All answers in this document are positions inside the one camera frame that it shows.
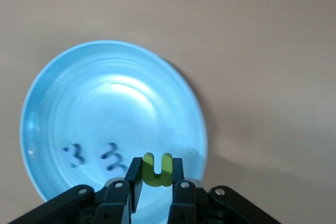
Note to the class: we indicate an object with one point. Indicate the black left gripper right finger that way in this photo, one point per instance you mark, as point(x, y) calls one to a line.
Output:
point(183, 203)

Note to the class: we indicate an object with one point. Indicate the brown table mat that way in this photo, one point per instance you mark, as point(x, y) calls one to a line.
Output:
point(236, 24)

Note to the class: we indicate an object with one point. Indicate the blue plate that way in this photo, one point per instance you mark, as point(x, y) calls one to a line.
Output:
point(113, 103)

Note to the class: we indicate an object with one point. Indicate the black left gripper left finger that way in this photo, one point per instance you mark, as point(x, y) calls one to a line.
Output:
point(115, 203)

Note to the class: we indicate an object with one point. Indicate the blue lowercase letter m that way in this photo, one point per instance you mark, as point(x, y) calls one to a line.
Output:
point(111, 161)

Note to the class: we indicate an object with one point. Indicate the blue lowercase letter x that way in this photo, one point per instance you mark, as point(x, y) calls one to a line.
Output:
point(72, 157)

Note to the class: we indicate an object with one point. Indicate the green lowercase letter u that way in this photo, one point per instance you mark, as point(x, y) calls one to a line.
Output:
point(157, 180)

